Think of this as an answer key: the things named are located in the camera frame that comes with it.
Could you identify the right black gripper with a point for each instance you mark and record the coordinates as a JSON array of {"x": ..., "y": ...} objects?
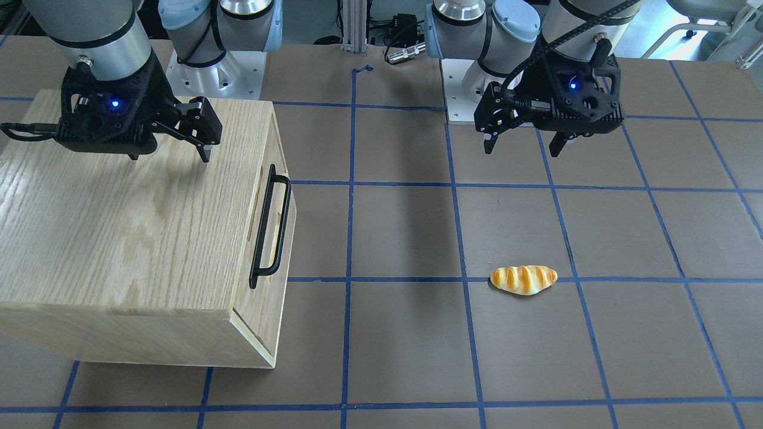
[{"x": 156, "y": 90}]

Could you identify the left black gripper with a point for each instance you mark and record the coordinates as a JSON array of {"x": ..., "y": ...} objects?
[{"x": 534, "y": 84}]

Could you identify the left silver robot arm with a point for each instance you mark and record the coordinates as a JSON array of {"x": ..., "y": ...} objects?
[{"x": 506, "y": 37}]

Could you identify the toy bread roll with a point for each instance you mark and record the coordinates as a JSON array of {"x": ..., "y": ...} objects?
[{"x": 526, "y": 280}]

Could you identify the aluminium frame post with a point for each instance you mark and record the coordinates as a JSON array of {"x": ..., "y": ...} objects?
[{"x": 354, "y": 24}]

